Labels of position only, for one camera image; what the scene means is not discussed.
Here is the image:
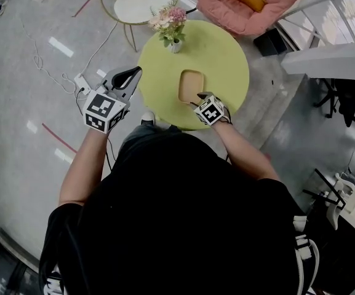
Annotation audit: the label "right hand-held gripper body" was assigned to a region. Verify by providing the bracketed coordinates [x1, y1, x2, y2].
[193, 96, 232, 126]

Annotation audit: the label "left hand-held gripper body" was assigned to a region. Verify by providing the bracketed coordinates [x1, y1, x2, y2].
[82, 83, 134, 135]

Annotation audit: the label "person's right forearm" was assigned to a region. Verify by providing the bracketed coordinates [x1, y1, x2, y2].
[210, 120, 281, 183]

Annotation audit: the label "person's left forearm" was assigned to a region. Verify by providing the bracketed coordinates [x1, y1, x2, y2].
[58, 127, 109, 207]

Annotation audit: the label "white power strip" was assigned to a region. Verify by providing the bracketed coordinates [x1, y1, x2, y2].
[74, 73, 92, 95]

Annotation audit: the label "person's white shoe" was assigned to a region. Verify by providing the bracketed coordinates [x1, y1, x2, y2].
[140, 111, 156, 127]

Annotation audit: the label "round green-clothed table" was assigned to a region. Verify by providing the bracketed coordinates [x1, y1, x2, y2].
[137, 19, 250, 131]

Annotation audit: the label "person's blue jeans legs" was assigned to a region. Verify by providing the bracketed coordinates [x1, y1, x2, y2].
[118, 123, 183, 153]

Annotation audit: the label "red floor tape strip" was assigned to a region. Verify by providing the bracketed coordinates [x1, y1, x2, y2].
[71, 0, 101, 18]
[41, 123, 78, 154]

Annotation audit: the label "small white ribbed vase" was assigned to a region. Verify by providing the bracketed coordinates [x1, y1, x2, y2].
[167, 38, 183, 54]

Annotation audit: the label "pink flower bouquet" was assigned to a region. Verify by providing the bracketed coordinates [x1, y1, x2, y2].
[148, 4, 188, 48]

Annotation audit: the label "white seat cushion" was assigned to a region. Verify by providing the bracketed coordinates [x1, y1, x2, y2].
[113, 0, 174, 25]

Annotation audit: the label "black box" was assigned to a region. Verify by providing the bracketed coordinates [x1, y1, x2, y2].
[253, 28, 289, 57]

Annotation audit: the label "pink padded armchair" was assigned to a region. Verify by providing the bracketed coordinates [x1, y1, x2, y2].
[194, 0, 308, 37]

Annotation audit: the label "person's black shirt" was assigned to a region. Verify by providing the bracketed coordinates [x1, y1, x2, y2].
[38, 130, 319, 295]

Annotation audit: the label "white square column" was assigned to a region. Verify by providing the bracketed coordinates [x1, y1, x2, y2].
[280, 43, 355, 82]

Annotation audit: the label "black office chair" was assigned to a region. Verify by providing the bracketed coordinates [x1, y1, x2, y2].
[312, 78, 355, 128]

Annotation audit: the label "white plastic chair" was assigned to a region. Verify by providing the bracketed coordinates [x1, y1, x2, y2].
[326, 172, 355, 230]

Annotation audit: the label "black cable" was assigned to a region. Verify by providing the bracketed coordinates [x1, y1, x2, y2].
[75, 87, 87, 116]

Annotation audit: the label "white power cord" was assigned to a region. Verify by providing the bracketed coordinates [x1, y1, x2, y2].
[80, 20, 119, 76]

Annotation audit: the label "gold wire chair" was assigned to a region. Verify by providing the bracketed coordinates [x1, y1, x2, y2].
[99, 0, 181, 52]

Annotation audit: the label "white floor cable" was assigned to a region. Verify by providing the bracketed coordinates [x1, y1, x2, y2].
[17, 14, 79, 95]

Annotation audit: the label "black metal frame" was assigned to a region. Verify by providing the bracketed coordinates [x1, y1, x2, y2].
[301, 167, 347, 210]

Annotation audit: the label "white striped strap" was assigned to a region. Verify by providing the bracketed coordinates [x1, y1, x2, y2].
[293, 215, 320, 295]
[43, 265, 64, 295]

